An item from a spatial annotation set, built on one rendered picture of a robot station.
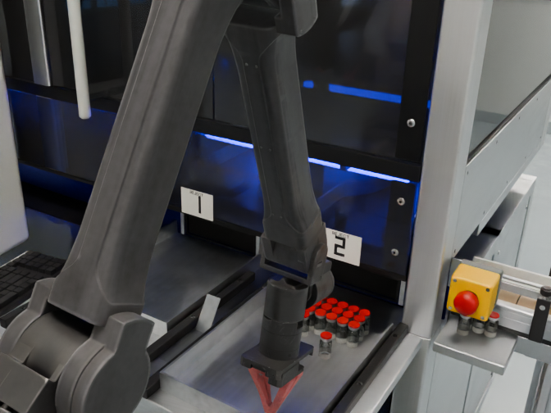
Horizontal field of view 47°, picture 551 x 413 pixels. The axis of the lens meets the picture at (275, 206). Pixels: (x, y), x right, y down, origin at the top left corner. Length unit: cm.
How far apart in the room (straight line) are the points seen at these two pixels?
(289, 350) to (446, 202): 38
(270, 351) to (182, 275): 52
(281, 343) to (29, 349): 41
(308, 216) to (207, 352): 44
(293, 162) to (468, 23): 41
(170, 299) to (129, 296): 76
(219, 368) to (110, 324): 61
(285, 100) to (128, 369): 31
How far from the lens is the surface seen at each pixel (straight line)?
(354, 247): 119
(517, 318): 127
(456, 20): 102
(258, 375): 92
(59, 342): 54
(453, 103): 104
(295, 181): 74
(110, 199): 52
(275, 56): 63
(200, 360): 113
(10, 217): 169
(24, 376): 53
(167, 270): 139
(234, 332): 119
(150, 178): 51
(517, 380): 267
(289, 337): 87
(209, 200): 134
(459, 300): 112
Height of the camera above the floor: 158
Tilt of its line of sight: 24 degrees down
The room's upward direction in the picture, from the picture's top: 2 degrees clockwise
